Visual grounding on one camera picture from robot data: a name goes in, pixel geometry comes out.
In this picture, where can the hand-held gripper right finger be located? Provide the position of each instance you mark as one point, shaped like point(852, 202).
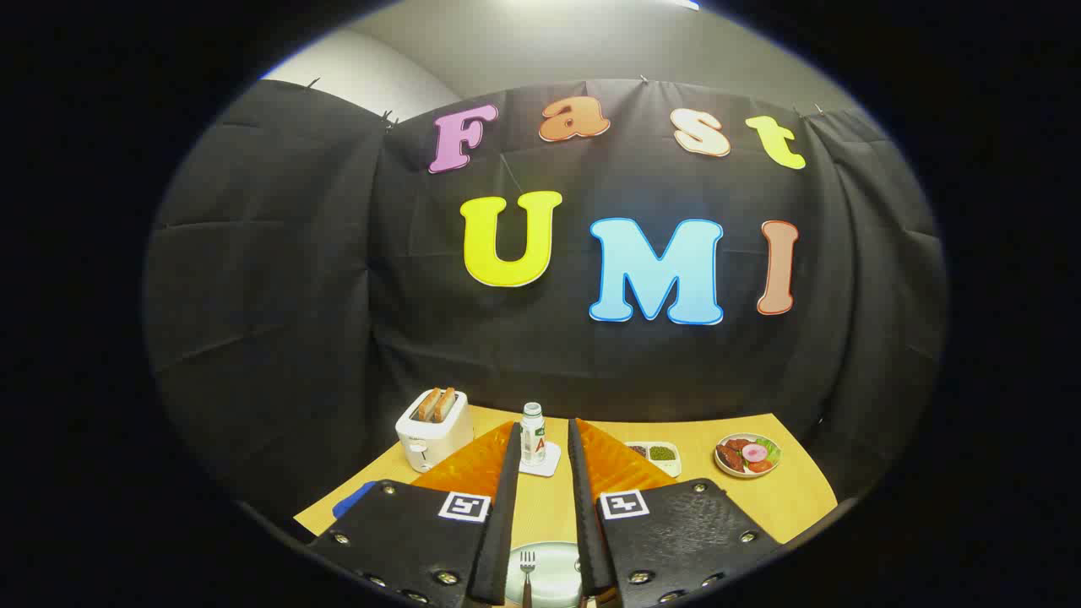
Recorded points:
point(584, 523)

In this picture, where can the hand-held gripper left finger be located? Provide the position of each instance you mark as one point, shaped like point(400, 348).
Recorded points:
point(504, 523)

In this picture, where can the pale green plate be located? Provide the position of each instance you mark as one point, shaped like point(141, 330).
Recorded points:
point(553, 578)

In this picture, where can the white square coaster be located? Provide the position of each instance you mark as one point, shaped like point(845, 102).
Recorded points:
point(549, 464)

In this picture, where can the white drink bottle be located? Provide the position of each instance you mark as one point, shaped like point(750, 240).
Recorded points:
point(532, 435)

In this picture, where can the white divided bean dish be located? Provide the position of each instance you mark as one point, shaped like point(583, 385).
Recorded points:
point(663, 454)

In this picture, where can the white toaster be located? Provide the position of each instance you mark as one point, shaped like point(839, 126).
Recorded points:
point(439, 439)

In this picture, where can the toasted bread slice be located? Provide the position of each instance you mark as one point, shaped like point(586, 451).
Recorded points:
point(445, 404)
point(427, 405)

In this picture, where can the blue towel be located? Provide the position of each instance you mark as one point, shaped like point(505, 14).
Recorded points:
point(350, 500)

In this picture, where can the white plate of food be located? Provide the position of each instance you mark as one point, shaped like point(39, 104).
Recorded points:
point(747, 456)

